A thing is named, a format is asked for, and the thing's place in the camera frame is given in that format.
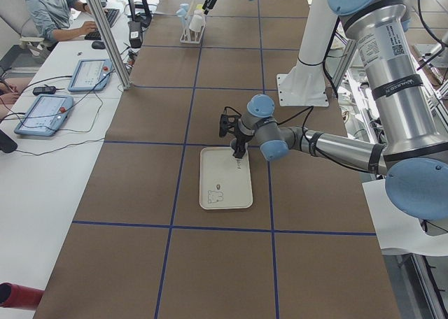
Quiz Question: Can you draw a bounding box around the grey plastic cup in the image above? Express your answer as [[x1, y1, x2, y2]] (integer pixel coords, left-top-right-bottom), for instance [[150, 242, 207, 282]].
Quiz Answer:
[[230, 139, 248, 160]]

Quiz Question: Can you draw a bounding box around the pale cream plastic cup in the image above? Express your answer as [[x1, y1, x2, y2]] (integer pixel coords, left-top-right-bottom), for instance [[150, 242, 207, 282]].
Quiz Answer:
[[189, 13, 204, 33]]

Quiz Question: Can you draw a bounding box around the blue plastic cup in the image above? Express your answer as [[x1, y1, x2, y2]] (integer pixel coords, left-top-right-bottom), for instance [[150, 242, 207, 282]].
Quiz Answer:
[[176, 3, 190, 17]]

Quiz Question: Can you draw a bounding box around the cream plastic tray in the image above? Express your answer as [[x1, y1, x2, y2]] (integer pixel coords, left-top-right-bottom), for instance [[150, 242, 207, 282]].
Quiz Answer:
[[199, 147, 253, 210]]

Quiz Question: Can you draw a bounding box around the black keyboard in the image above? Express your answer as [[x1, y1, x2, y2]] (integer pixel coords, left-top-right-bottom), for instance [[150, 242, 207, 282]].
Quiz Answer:
[[84, 8, 121, 41]]

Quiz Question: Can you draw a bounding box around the black computer mouse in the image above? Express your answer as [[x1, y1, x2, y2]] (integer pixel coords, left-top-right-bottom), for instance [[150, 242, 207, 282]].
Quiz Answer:
[[91, 41, 106, 50]]

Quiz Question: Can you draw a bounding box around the teach pendant tablet far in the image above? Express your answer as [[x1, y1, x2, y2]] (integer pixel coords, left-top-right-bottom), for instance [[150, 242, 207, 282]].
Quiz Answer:
[[67, 59, 113, 92]]

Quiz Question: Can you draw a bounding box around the teach pendant tablet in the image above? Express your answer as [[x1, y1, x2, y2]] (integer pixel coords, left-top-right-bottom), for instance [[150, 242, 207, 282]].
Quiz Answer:
[[14, 94, 74, 137], [67, 59, 113, 92]]

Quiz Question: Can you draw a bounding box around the person in blue shirt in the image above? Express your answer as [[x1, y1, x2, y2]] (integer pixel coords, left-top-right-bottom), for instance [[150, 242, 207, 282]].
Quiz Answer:
[[24, 0, 97, 43]]

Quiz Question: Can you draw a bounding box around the white chair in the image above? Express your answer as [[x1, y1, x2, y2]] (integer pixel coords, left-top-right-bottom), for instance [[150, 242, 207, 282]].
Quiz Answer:
[[363, 180, 447, 257]]

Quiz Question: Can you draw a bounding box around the teach pendant tablet near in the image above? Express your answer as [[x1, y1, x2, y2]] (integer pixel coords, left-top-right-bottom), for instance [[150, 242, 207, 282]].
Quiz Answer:
[[14, 94, 74, 137]]

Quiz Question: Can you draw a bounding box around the black power adapter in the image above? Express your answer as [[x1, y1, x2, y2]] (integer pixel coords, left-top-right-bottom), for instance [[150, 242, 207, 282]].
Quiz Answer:
[[32, 86, 57, 96]]

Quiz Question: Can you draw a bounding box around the red bottle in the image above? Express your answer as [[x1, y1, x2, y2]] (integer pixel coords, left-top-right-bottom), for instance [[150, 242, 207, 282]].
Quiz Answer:
[[1, 283, 44, 311]]

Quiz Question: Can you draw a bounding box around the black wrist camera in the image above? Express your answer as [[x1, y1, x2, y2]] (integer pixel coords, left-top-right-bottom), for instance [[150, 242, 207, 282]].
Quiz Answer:
[[218, 113, 232, 138]]

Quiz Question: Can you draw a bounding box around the white wire cup rack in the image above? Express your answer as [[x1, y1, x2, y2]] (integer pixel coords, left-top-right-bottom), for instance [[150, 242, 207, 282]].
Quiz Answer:
[[178, 0, 206, 44]]

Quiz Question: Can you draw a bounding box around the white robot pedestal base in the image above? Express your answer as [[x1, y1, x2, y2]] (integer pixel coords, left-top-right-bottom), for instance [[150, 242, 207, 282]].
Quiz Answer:
[[276, 0, 337, 106]]

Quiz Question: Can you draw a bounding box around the aluminium frame post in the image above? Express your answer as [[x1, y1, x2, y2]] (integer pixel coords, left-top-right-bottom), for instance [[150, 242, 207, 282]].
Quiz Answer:
[[86, 0, 131, 90]]

